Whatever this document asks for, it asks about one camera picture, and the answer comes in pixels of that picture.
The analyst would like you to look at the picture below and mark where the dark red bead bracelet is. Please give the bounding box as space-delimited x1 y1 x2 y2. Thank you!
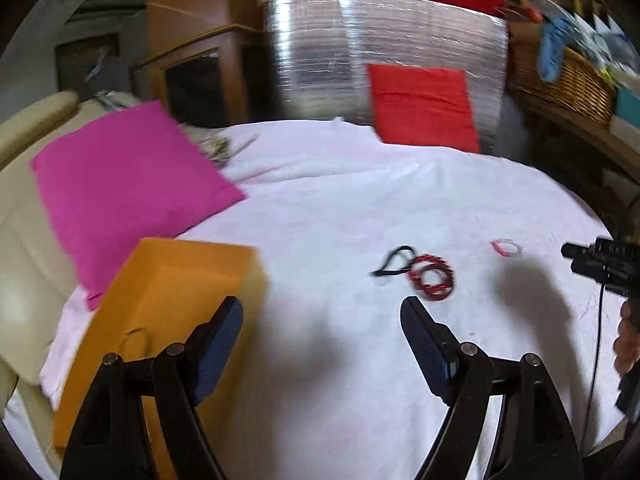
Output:
406 252 458 302

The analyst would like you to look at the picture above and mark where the black hair tie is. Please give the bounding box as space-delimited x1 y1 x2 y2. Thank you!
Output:
370 244 418 279

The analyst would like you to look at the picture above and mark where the orange cardboard jewelry box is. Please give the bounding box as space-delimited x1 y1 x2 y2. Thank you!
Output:
53 238 267 479

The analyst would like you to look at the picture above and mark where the right hand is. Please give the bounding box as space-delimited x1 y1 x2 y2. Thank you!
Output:
613 301 640 376

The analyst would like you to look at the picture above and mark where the cream leather headboard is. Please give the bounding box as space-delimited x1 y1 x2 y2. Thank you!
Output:
1 91 107 417

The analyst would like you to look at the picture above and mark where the wicker basket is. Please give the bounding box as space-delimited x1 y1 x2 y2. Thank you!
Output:
509 41 616 127

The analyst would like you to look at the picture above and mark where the white pink bed blanket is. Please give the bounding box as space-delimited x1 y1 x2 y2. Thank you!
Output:
38 116 626 480

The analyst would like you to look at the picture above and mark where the blue cloth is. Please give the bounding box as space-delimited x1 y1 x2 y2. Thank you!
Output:
537 18 574 82

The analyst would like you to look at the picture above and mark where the red pillow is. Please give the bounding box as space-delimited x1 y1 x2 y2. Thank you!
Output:
367 64 480 154

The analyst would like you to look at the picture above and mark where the magenta pillow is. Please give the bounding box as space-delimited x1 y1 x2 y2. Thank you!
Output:
30 101 245 310

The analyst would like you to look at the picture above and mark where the patterned cloth behind pillow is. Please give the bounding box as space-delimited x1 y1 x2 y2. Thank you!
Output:
92 90 258 168

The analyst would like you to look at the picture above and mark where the wooden pillar cabinet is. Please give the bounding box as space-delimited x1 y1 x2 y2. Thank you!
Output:
140 0 262 127

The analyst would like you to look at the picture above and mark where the black cable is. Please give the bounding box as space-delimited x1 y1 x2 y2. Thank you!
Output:
579 283 608 456

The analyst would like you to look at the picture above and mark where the pink white bead bracelet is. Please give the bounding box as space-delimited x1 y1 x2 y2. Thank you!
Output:
489 237 525 259

